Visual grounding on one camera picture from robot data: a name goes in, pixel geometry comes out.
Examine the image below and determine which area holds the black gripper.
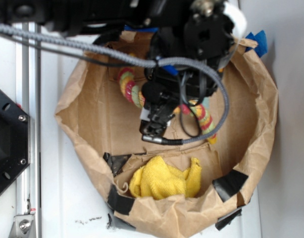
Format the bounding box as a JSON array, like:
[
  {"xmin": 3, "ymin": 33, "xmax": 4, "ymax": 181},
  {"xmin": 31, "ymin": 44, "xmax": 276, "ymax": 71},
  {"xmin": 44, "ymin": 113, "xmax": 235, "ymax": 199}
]
[{"xmin": 138, "ymin": 59, "xmax": 218, "ymax": 143}]

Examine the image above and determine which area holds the multicolored twisted rope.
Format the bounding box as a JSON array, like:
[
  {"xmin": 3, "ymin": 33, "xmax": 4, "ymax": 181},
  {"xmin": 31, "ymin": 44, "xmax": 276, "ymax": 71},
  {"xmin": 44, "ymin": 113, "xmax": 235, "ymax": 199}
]
[{"xmin": 117, "ymin": 66, "xmax": 217, "ymax": 144}]

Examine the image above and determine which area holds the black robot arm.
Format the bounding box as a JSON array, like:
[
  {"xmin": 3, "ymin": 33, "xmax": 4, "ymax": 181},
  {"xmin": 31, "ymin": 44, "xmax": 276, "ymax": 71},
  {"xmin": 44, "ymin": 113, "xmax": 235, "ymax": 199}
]
[{"xmin": 0, "ymin": 0, "xmax": 236, "ymax": 145}]

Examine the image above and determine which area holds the blue tape top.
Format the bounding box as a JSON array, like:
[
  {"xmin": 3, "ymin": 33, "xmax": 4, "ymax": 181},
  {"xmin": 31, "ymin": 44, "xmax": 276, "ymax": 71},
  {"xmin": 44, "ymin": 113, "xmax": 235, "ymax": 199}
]
[{"xmin": 124, "ymin": 25, "xmax": 158, "ymax": 33}]

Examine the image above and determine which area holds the blue tape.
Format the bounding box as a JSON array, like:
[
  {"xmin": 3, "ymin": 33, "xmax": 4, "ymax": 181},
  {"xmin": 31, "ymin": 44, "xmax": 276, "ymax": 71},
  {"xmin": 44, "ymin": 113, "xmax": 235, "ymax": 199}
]
[
  {"xmin": 245, "ymin": 30, "xmax": 268, "ymax": 58},
  {"xmin": 124, "ymin": 25, "xmax": 158, "ymax": 33}
]

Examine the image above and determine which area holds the brown paper bag bin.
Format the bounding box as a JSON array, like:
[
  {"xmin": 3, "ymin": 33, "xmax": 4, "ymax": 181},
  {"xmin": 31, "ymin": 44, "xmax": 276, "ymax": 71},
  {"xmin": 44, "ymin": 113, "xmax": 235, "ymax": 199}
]
[{"xmin": 55, "ymin": 39, "xmax": 278, "ymax": 238}]

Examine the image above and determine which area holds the yellow cloth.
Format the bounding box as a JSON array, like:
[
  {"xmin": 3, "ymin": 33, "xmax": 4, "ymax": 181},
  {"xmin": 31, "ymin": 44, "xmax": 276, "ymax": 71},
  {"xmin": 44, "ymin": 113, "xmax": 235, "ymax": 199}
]
[{"xmin": 129, "ymin": 156, "xmax": 202, "ymax": 200}]

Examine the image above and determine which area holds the blue tape right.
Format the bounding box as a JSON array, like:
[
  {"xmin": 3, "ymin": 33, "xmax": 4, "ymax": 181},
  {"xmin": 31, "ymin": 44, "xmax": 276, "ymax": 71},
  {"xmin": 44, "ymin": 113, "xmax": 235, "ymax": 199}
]
[{"xmin": 245, "ymin": 30, "xmax": 268, "ymax": 58}]

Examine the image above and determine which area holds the white tray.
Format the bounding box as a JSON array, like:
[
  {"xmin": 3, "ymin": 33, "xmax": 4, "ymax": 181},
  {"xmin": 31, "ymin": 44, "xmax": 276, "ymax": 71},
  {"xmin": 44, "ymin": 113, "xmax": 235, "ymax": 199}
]
[{"xmin": 39, "ymin": 0, "xmax": 262, "ymax": 238}]

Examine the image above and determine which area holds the grey braided cable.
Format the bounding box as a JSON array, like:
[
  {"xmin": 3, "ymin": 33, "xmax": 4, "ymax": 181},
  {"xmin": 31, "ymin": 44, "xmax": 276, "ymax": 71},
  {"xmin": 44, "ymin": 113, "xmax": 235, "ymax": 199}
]
[{"xmin": 0, "ymin": 21, "xmax": 231, "ymax": 147}]

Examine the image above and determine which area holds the aluminium rail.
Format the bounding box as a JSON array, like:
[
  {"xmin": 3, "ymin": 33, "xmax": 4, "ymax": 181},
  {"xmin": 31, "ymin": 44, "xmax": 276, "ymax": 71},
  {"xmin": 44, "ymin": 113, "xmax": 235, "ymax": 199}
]
[{"xmin": 16, "ymin": 40, "xmax": 42, "ymax": 238}]

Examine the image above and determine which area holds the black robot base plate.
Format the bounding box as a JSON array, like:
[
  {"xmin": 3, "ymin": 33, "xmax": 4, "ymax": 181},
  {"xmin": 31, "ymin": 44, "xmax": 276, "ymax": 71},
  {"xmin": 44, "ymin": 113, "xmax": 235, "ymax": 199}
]
[{"xmin": 0, "ymin": 90, "xmax": 30, "ymax": 196}]

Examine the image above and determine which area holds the metal corner bracket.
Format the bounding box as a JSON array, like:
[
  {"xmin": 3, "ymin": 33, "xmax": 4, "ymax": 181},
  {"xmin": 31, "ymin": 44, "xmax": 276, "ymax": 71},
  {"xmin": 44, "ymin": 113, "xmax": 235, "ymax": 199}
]
[{"xmin": 8, "ymin": 214, "xmax": 36, "ymax": 238}]

